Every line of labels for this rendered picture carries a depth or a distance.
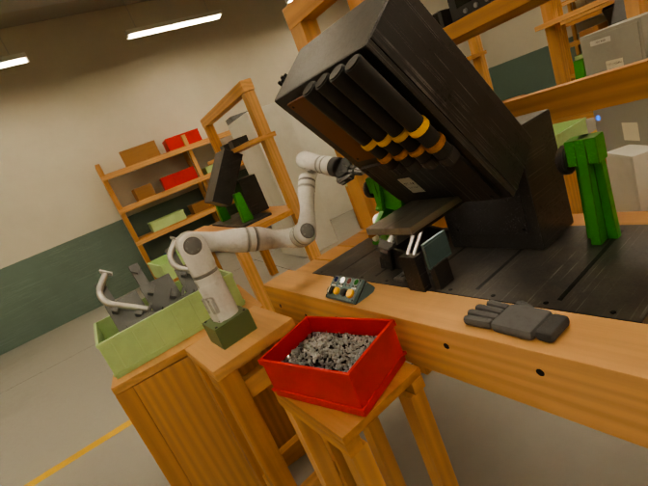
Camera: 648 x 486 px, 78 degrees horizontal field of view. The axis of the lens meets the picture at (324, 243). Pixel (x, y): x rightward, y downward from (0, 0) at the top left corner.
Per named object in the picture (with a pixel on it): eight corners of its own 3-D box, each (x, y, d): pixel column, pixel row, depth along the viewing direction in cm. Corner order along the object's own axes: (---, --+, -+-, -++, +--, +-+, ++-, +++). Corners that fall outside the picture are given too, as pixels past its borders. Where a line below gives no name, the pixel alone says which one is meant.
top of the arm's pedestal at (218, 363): (218, 383, 125) (212, 372, 124) (188, 358, 152) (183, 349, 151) (296, 327, 142) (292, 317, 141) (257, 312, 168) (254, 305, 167)
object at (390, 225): (413, 239, 93) (409, 228, 93) (368, 238, 107) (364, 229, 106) (501, 178, 113) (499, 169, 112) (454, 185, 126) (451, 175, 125)
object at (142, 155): (301, 214, 816) (256, 104, 757) (158, 284, 691) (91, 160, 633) (289, 214, 863) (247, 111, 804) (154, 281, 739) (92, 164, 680)
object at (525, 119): (544, 251, 107) (514, 128, 98) (451, 248, 132) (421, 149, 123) (574, 222, 116) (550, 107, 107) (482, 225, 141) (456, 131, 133)
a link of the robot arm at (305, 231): (300, 175, 155) (293, 183, 163) (295, 239, 147) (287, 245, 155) (322, 180, 159) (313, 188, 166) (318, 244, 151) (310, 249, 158)
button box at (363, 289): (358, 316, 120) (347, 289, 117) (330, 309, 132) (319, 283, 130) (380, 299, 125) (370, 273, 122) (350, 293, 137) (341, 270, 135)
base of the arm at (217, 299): (223, 323, 137) (201, 280, 133) (210, 321, 144) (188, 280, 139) (243, 308, 143) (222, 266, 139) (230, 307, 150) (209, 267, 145)
